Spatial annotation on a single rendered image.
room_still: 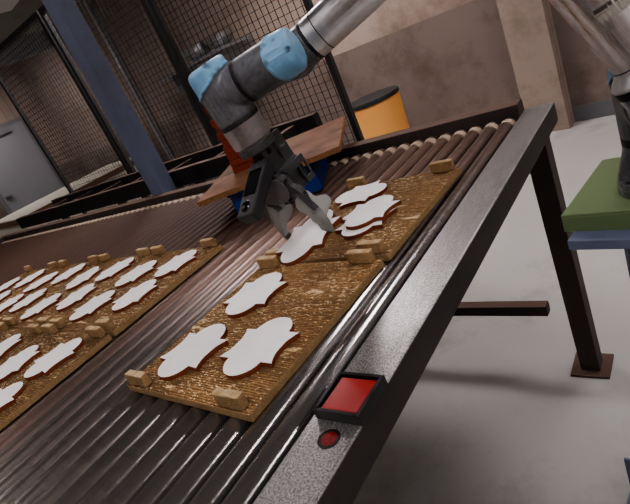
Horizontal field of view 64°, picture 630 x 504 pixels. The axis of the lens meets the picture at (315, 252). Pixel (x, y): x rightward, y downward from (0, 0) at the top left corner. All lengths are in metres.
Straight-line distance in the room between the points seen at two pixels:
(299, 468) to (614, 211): 0.66
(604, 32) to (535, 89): 3.55
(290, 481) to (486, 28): 4.13
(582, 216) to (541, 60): 3.32
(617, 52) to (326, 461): 0.65
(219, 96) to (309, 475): 0.59
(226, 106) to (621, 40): 0.58
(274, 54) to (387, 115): 3.47
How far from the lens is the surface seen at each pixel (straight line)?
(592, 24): 0.81
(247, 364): 0.84
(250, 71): 0.86
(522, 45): 4.29
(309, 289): 1.00
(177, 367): 0.96
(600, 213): 1.00
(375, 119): 4.27
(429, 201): 1.17
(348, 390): 0.71
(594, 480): 1.73
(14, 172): 10.68
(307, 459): 0.67
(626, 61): 0.83
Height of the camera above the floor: 1.35
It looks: 21 degrees down
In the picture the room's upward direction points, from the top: 25 degrees counter-clockwise
